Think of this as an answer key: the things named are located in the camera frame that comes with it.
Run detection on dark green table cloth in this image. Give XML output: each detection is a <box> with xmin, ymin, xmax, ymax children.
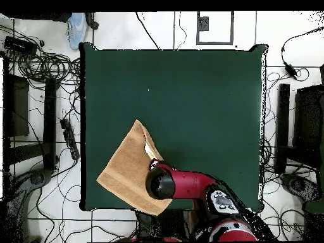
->
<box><xmin>78</xmin><ymin>42</ymin><xmax>269</xmax><ymax>212</ymax></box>

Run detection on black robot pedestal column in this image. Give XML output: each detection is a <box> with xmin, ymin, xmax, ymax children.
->
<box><xmin>135</xmin><ymin>209</ymin><xmax>197</xmax><ymax>240</ymax></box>

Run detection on thick black cable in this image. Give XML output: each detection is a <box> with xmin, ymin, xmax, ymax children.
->
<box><xmin>135</xmin><ymin>11</ymin><xmax>161</xmax><ymax>50</ymax></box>

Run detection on black power adapter with cable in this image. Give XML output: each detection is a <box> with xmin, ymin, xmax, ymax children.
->
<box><xmin>280</xmin><ymin>26</ymin><xmax>324</xmax><ymax>80</ymax></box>

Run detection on black flat box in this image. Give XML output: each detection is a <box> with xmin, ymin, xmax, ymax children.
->
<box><xmin>3</xmin><ymin>35</ymin><xmax>38</xmax><ymax>56</ymax></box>

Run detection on black metal stand frame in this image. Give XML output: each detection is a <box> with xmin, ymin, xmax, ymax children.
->
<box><xmin>2</xmin><ymin>56</ymin><xmax>60</xmax><ymax>175</ymax></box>
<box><xmin>274</xmin><ymin>82</ymin><xmax>324</xmax><ymax>175</ymax></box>

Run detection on tangled black cables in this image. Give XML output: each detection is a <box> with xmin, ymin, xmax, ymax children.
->
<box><xmin>0</xmin><ymin>25</ymin><xmax>82</xmax><ymax>87</ymax></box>

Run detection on dark grey floor box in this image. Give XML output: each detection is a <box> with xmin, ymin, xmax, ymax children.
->
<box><xmin>197</xmin><ymin>16</ymin><xmax>210</xmax><ymax>32</ymax></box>

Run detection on orange terry towel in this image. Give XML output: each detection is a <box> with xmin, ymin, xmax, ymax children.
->
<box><xmin>96</xmin><ymin>119</ymin><xmax>173</xmax><ymax>216</ymax></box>

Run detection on grey caster leg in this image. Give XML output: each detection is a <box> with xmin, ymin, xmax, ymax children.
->
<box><xmin>279</xmin><ymin>173</ymin><xmax>322</xmax><ymax>203</ymax></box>
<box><xmin>4</xmin><ymin>168</ymin><xmax>54</xmax><ymax>242</ymax></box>

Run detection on black power strip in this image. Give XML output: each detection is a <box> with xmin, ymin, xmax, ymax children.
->
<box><xmin>59</xmin><ymin>118</ymin><xmax>80</xmax><ymax>161</ymax></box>

